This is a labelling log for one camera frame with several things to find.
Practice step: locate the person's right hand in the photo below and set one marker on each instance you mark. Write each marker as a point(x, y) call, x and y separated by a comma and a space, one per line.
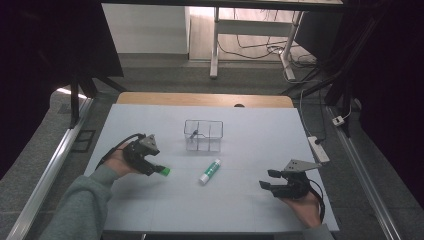
point(306, 208)

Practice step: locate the clear plastic organizer box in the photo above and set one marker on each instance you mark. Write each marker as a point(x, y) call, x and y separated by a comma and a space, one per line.
point(203, 143)

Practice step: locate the white metal desk frame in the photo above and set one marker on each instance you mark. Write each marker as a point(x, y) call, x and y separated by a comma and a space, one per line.
point(253, 27)

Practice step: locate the black tripod stand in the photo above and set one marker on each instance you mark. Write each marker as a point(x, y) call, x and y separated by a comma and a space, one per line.
point(75, 100)

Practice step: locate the white cabinet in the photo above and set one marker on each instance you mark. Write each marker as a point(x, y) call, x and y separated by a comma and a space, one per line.
point(143, 30)

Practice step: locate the aluminium rail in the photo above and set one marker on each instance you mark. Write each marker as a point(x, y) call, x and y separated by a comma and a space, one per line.
point(50, 173)
point(363, 180)

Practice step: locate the person's left hand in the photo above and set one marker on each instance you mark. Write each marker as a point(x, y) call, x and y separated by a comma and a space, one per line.
point(116, 161)

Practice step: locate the small white plug adapter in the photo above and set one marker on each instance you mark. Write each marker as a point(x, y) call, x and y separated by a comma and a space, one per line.
point(338, 120)

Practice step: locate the white glue stick green label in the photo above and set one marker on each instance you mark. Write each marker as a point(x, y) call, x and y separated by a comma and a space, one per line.
point(210, 171)

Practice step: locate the dark curtain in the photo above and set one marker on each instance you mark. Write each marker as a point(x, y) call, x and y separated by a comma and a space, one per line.
point(30, 66)
point(396, 83)

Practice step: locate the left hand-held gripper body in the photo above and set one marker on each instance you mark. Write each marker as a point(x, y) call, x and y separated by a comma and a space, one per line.
point(141, 151)

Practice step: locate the white table cover board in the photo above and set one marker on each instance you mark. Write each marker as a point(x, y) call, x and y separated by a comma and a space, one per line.
point(233, 206)

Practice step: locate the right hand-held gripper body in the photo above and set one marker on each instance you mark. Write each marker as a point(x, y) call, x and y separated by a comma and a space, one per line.
point(295, 186)

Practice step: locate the wooden table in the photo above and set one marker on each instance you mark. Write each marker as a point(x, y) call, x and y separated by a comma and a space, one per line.
point(200, 99)

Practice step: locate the black metal stand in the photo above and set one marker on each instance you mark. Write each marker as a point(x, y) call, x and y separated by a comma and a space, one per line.
point(333, 83)

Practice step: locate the white power strip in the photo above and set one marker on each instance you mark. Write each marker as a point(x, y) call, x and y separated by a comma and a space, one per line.
point(318, 149)

